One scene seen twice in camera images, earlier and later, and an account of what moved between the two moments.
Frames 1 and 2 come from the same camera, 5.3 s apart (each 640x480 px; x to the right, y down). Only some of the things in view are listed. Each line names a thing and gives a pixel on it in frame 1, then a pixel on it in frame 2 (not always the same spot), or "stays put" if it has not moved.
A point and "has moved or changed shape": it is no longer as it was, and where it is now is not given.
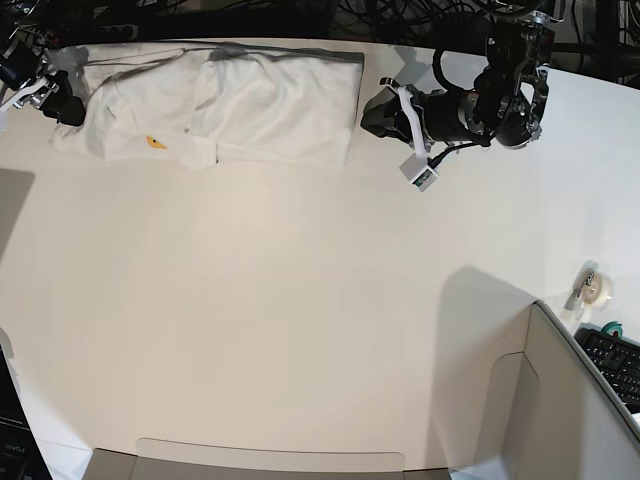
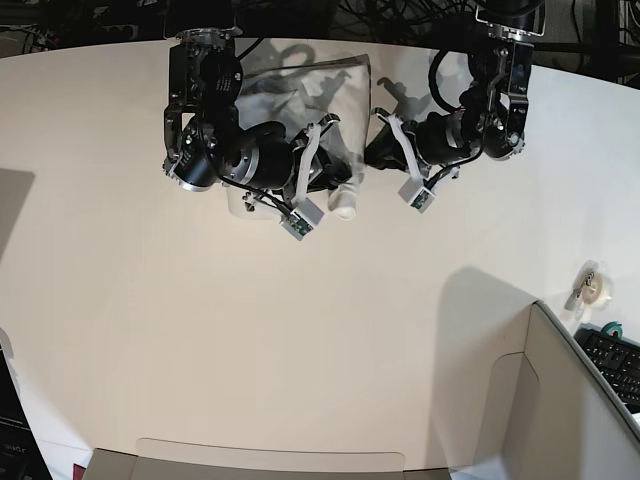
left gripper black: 62,104 → 325,173
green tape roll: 613,326 stays put
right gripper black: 385,115 → 385,150
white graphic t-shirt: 204,104 has moved or changed shape
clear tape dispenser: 592,289 stays put
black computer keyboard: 617,360 stays put
